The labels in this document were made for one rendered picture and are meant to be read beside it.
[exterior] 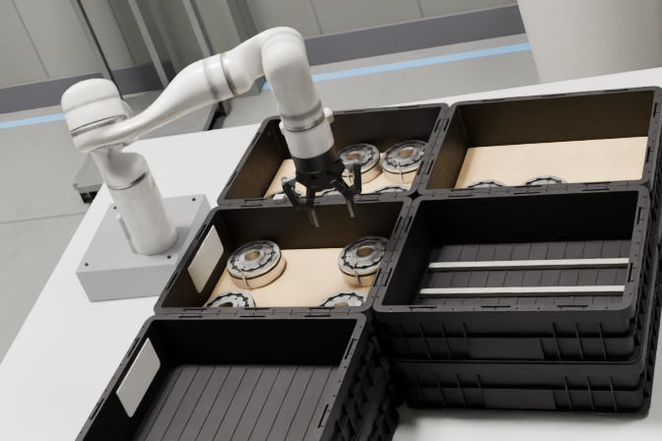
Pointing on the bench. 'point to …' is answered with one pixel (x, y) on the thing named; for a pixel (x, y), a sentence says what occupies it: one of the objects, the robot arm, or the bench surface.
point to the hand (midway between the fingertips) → (332, 212)
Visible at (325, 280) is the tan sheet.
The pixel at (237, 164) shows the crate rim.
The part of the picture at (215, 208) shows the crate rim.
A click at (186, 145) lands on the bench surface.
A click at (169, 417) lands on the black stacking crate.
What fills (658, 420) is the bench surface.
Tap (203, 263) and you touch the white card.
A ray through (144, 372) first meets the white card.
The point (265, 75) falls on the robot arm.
